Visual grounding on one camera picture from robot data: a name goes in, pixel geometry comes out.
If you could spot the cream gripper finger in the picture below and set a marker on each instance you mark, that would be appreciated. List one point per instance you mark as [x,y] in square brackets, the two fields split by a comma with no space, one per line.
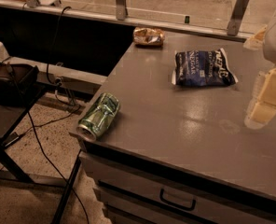
[255,42]
[262,107]

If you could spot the blue chip bag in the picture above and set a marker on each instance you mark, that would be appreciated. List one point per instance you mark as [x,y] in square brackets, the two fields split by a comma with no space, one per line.
[198,68]

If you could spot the brown snack bag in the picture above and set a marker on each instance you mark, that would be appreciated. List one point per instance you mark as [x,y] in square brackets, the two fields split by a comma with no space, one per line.
[148,36]

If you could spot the crushed green can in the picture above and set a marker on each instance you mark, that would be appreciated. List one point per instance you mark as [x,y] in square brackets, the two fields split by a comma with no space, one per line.
[99,117]

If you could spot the grey cabinet drawer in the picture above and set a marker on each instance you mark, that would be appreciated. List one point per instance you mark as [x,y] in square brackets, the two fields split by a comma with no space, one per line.
[133,196]

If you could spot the black side table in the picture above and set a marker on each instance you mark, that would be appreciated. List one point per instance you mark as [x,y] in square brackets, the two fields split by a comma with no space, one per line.
[10,117]

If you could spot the black drawer handle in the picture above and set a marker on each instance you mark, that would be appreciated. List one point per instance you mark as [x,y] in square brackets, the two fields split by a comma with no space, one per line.
[177,205]

